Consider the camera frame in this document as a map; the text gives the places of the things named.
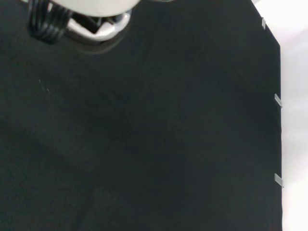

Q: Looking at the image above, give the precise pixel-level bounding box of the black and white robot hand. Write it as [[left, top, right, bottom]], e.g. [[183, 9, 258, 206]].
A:
[[20, 0, 141, 50]]

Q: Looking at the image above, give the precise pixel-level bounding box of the black bench cloth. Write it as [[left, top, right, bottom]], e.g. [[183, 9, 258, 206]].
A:
[[0, 0, 284, 231]]

